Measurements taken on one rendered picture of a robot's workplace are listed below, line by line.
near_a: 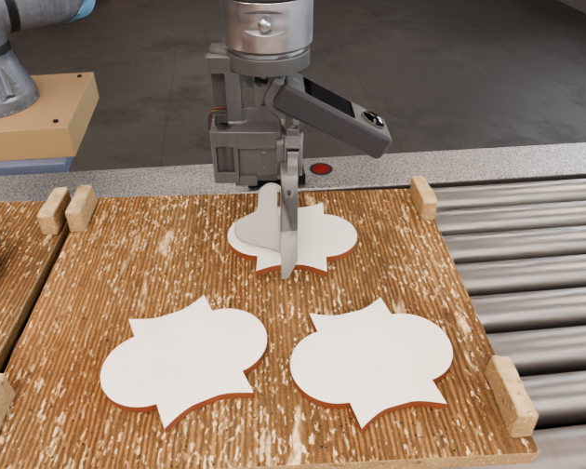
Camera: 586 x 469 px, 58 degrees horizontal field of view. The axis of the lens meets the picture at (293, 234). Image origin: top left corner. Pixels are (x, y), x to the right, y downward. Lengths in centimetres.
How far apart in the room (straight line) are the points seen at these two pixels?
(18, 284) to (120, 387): 18
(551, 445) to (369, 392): 14
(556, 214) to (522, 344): 24
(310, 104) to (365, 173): 28
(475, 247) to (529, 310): 10
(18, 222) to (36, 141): 28
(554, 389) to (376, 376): 15
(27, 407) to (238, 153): 27
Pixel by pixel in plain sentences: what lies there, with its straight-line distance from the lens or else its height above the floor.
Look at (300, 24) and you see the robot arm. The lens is 44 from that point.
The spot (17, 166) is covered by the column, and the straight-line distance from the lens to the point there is 94.
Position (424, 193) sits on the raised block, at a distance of 61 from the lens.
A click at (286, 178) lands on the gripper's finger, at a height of 105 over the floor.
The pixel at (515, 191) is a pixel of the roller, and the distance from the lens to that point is 74.
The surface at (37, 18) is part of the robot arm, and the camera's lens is 99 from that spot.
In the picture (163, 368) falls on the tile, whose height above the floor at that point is 94.
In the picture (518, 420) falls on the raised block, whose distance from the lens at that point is 43.
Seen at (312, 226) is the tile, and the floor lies 94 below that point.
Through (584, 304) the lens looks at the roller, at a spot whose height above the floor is 92.
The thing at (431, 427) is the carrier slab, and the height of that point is 94.
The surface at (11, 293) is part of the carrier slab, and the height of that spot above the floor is 94.
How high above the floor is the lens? 129
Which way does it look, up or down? 38 degrees down
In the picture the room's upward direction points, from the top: straight up
